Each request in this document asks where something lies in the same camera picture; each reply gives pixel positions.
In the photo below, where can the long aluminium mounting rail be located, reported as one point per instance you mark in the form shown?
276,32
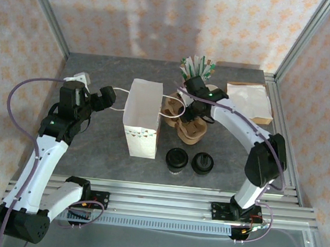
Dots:
160,202

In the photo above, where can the white napkin stack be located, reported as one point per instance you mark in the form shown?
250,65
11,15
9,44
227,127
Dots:
252,99

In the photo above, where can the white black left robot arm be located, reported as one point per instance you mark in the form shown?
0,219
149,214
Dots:
43,170

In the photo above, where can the aluminium side rail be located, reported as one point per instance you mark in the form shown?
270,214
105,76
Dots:
274,91

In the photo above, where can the aluminium frame post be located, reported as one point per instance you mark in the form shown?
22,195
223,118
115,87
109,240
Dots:
302,37
47,13

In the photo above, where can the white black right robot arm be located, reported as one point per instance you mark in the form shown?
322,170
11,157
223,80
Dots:
241,125

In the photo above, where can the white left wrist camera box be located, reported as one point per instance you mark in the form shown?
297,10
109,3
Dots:
80,78

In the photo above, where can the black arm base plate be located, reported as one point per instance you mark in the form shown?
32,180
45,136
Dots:
218,210
102,197

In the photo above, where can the black plastic cup lid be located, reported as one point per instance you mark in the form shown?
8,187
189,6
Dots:
202,171
177,158
203,160

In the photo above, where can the stack of napkins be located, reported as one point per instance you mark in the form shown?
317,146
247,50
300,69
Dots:
264,121

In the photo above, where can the white paper gift bag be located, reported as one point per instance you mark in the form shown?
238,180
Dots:
143,121

